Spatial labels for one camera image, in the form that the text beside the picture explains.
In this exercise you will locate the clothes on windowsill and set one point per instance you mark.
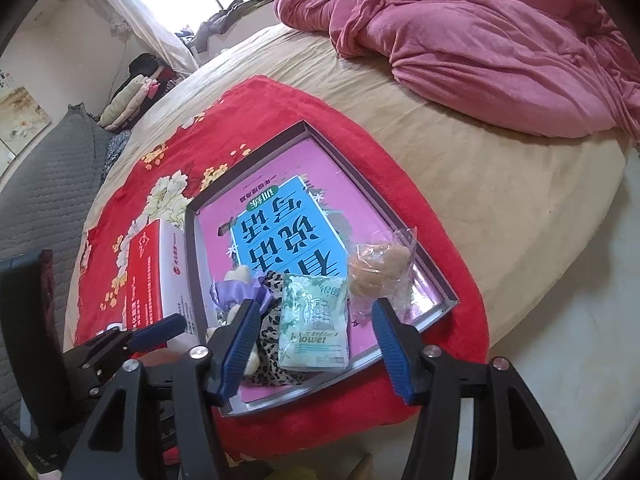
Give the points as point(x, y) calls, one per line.
point(225, 20)

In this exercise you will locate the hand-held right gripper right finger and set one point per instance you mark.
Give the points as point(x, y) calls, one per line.
point(392, 355)

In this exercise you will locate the pink blanket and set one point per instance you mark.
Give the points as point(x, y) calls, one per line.
point(475, 50)

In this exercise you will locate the pink printed box lid tray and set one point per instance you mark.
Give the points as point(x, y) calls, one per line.
point(310, 160)

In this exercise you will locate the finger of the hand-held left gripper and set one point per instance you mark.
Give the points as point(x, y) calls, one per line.
point(155, 332)
point(105, 345)

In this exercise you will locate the mint green packet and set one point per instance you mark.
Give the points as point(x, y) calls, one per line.
point(310, 325)

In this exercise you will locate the grey quilted headboard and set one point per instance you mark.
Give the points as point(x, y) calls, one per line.
point(45, 185)

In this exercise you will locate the wall picture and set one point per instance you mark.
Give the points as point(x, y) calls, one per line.
point(20, 120)

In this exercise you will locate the plush bear with purple ribbon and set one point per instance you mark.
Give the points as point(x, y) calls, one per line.
point(240, 277)

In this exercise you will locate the stack of folded quilts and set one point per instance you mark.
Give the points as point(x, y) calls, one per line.
point(125, 100)

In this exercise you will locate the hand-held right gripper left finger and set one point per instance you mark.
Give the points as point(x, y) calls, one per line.
point(240, 345)

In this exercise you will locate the white curtain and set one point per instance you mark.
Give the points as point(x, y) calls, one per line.
point(165, 45)

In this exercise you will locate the red floral blanket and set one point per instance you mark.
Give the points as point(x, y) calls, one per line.
point(280, 105)

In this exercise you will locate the dark blue floral cloth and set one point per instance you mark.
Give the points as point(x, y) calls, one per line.
point(116, 150)

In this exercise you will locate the red and white box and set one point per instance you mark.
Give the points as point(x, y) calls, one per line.
point(150, 280)

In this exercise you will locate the leopard print cloth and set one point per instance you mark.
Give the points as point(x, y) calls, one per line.
point(270, 330)

